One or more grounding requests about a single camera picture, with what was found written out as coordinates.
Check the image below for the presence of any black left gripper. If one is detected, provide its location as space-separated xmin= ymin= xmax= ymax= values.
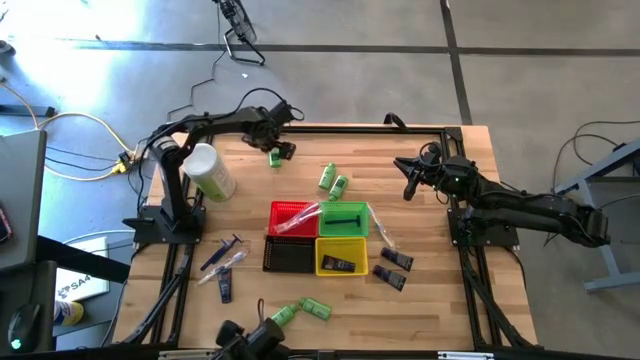
xmin=244 ymin=112 xmax=297 ymax=161

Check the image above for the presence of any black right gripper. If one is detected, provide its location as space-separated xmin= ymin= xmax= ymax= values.
xmin=394 ymin=157 xmax=479 ymax=201

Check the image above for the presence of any blue disposable razor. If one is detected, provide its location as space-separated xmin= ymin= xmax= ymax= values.
xmin=199 ymin=238 xmax=232 ymax=272
xmin=209 ymin=233 xmax=245 ymax=264
xmin=324 ymin=216 xmax=362 ymax=230

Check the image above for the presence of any dark blue toothpaste tube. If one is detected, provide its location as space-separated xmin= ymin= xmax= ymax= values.
xmin=379 ymin=247 xmax=415 ymax=273
xmin=321 ymin=254 xmax=357 ymax=274
xmin=218 ymin=267 xmax=234 ymax=305
xmin=371 ymin=264 xmax=407 ymax=293

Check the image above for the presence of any red plastic basket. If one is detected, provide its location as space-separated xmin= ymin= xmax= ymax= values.
xmin=268 ymin=200 xmax=321 ymax=239

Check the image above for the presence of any green wipes canister white lid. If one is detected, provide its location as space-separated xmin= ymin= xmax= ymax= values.
xmin=182 ymin=143 xmax=237 ymax=203

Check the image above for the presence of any green plastic basket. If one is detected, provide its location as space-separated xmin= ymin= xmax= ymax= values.
xmin=318 ymin=200 xmax=370 ymax=238

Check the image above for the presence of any yellow plastic basket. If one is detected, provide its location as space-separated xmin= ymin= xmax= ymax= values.
xmin=314 ymin=234 xmax=370 ymax=276

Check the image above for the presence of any black plastic basket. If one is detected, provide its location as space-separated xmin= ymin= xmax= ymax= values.
xmin=262 ymin=234 xmax=317 ymax=275

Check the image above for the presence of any black floor fan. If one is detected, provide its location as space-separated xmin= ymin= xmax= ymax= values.
xmin=212 ymin=0 xmax=267 ymax=68

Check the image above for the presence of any black rig crossbar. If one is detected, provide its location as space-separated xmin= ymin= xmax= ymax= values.
xmin=0 ymin=344 xmax=640 ymax=360

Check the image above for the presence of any black desk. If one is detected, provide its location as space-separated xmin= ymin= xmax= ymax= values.
xmin=0 ymin=234 xmax=132 ymax=354

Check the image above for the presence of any grey metal table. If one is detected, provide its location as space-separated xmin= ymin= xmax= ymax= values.
xmin=552 ymin=137 xmax=640 ymax=294

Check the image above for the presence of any white printed box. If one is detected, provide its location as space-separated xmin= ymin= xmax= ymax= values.
xmin=53 ymin=236 xmax=111 ymax=304

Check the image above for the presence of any black floor bar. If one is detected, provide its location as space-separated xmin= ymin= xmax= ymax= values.
xmin=0 ymin=103 xmax=56 ymax=118

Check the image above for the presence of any grey desk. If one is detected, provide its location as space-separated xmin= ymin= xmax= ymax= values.
xmin=0 ymin=128 xmax=49 ymax=274

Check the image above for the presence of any yellow and blue pouch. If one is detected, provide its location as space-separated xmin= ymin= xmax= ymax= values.
xmin=52 ymin=298 xmax=85 ymax=327

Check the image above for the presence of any red-edged phone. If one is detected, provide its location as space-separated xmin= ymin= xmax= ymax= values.
xmin=0 ymin=203 xmax=14 ymax=246

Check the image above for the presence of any black computer mouse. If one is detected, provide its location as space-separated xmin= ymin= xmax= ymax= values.
xmin=7 ymin=302 xmax=44 ymax=354

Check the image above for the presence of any black frame clamp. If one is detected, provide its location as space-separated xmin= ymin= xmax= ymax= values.
xmin=382 ymin=112 xmax=410 ymax=132

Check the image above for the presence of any black aluminium table frame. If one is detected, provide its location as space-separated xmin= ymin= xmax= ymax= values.
xmin=113 ymin=122 xmax=544 ymax=351

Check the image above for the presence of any black fan cable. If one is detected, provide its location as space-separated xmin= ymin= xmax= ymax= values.
xmin=133 ymin=47 xmax=226 ymax=149

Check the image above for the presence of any black object with strap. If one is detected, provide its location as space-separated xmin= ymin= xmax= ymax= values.
xmin=214 ymin=298 xmax=289 ymax=360

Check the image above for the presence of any cream extension cable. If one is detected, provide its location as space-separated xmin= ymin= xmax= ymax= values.
xmin=0 ymin=82 xmax=134 ymax=181

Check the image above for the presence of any black floor cable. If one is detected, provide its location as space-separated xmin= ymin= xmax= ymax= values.
xmin=543 ymin=192 xmax=640 ymax=247
xmin=552 ymin=119 xmax=640 ymax=189

